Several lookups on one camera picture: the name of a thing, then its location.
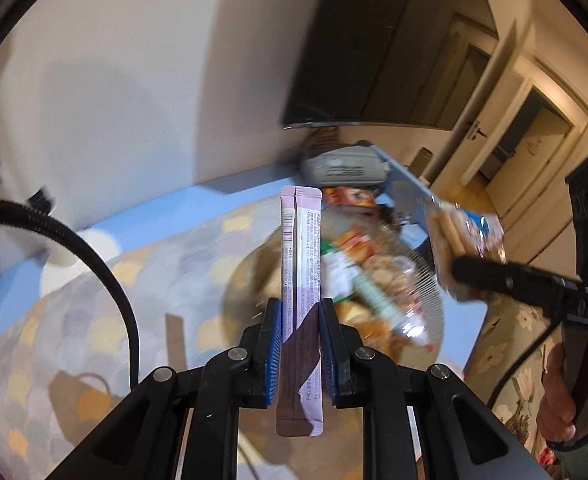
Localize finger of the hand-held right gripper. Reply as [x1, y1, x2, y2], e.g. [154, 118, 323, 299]
[451, 253, 581, 322]

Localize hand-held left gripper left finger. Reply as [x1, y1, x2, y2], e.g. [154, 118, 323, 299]
[44, 297, 283, 480]

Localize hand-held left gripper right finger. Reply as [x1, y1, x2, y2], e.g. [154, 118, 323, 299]
[318, 297, 550, 480]

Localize pastry packet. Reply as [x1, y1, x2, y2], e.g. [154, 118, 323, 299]
[424, 199, 507, 303]

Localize amber ribbed glass plate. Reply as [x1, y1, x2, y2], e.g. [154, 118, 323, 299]
[224, 220, 445, 361]

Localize purple stick sachet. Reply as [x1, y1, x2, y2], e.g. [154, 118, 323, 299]
[275, 185, 325, 438]

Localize person's right hand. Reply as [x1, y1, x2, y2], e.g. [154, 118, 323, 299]
[535, 344, 578, 444]

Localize floral cloth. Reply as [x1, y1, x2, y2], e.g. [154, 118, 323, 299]
[461, 300, 575, 466]

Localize heap of assorted snack packets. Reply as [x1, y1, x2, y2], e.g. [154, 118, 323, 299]
[321, 225, 437, 356]

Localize white door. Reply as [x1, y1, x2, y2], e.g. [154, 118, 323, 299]
[424, 55, 588, 231]

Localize red card box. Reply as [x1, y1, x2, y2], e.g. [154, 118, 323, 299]
[322, 186, 377, 209]

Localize grey zip pouch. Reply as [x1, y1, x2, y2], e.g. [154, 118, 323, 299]
[299, 142, 391, 188]

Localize white round object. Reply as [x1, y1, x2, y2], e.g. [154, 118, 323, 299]
[41, 227, 119, 281]

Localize black television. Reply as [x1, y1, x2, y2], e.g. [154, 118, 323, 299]
[281, 0, 500, 131]

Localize black band clip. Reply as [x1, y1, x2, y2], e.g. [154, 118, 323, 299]
[26, 187, 57, 217]

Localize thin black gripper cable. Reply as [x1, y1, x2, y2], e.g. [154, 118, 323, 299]
[486, 322, 562, 406]

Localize thick black gripper cable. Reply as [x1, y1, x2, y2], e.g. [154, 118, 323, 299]
[0, 197, 140, 393]

